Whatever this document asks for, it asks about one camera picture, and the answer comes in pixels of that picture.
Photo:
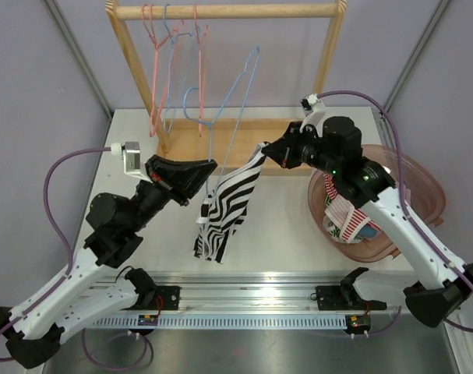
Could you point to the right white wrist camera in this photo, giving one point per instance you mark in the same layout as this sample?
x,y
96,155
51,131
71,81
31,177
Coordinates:
x,y
314,110

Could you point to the slotted cable duct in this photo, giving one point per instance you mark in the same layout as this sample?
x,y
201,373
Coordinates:
x,y
232,322

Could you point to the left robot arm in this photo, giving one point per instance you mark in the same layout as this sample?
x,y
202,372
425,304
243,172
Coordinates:
x,y
36,329

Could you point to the black white striped tank top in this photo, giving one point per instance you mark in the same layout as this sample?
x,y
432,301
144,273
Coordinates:
x,y
224,210

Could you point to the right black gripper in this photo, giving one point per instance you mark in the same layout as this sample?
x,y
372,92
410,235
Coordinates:
x,y
284,150

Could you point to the blue tank top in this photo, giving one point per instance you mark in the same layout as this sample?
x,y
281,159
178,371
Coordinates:
x,y
367,232

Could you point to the wooden clothes rack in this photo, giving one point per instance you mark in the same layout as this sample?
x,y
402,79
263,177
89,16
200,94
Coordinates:
x,y
233,137

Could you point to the green striped tank top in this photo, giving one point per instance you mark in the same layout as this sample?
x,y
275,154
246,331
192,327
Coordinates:
x,y
335,216

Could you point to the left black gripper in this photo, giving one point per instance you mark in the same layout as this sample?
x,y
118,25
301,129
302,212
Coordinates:
x,y
185,181

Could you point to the red striped tank top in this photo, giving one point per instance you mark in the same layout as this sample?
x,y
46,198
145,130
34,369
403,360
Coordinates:
x,y
355,220

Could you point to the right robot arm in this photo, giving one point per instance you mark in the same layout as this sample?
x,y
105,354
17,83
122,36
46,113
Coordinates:
x,y
445,281

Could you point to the pink translucent plastic basin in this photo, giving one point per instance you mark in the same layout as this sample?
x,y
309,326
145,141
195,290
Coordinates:
x,y
421,191

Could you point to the aluminium mounting rail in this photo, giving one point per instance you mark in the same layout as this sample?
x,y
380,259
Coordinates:
x,y
247,292

